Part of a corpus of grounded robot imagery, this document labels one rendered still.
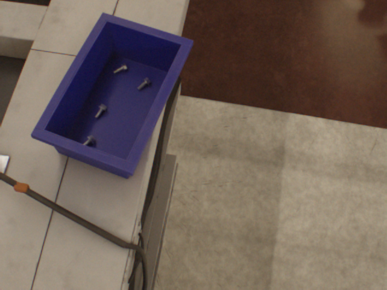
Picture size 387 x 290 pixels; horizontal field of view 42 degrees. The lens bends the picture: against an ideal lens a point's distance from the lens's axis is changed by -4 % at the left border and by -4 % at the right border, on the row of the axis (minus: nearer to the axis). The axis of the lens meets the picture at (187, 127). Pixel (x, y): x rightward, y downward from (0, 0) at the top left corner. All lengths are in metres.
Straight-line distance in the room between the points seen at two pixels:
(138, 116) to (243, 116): 1.02
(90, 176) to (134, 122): 0.11
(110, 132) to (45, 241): 0.19
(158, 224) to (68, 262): 0.47
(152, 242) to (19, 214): 0.46
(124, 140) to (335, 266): 1.03
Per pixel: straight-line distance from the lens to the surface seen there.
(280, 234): 1.66
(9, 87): 0.96
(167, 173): 1.23
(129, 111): 0.82
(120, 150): 0.79
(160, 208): 1.20
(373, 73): 2.04
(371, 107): 1.95
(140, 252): 0.74
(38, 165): 0.80
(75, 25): 0.93
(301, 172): 1.75
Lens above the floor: 1.55
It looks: 61 degrees down
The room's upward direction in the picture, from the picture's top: 6 degrees clockwise
